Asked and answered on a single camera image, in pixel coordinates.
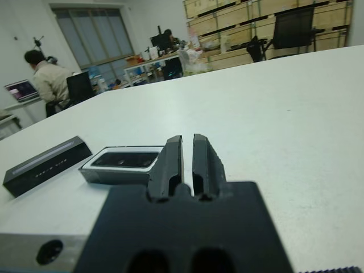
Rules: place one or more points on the black box lid with window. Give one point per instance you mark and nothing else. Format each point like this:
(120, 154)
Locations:
(48, 170)

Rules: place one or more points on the black box with white insert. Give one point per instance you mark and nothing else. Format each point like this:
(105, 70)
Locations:
(113, 176)

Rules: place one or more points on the black computer tower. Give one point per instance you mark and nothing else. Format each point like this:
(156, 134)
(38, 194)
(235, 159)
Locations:
(172, 69)

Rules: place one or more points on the black tripod stand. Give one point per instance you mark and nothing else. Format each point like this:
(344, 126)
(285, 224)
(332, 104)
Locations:
(37, 42)

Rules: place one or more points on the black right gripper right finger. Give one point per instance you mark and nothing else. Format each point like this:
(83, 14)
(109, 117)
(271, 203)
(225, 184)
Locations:
(206, 170)

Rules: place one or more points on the black trash bin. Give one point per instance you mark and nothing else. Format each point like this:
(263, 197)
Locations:
(254, 51)

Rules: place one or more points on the black office chair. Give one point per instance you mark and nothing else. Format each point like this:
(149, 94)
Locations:
(79, 88)

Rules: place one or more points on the person in dark clothes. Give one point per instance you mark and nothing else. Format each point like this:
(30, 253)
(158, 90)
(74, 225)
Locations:
(168, 35)

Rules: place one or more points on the grey cabinet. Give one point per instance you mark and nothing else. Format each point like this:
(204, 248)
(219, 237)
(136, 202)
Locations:
(8, 126)

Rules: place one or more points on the large window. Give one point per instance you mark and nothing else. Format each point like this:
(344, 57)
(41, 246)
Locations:
(94, 34)

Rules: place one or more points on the large crinkled plastic bag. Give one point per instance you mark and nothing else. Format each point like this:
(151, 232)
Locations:
(193, 61)

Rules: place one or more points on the person in beige jacket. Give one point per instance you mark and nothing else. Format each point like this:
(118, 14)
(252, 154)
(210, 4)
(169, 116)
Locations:
(48, 82)

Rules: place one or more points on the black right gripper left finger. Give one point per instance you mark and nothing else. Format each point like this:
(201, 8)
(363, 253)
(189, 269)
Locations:
(166, 170)

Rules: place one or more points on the open laptop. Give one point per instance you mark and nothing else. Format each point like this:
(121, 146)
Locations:
(21, 90)

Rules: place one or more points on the black computer monitor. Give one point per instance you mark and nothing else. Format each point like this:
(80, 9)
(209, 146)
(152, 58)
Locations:
(159, 41)

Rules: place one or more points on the slim black camera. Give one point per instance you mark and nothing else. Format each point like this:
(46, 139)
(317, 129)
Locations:
(125, 159)

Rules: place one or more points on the white desk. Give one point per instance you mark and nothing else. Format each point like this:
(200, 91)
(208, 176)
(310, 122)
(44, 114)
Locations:
(150, 62)

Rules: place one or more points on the wooden crates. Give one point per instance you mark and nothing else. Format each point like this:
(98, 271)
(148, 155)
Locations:
(227, 17)

